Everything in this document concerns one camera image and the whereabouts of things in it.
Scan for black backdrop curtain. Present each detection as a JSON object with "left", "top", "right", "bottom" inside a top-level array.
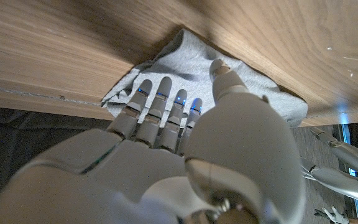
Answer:
[{"left": 0, "top": 105, "right": 114, "bottom": 212}]

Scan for gray shorts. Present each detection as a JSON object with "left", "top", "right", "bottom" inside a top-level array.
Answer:
[{"left": 100, "top": 28, "right": 309, "bottom": 128}]

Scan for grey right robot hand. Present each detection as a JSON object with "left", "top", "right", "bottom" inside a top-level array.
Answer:
[{"left": 0, "top": 58, "right": 308, "bottom": 224}]

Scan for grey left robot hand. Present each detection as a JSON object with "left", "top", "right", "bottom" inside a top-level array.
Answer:
[{"left": 300, "top": 126, "right": 358, "bottom": 208}]

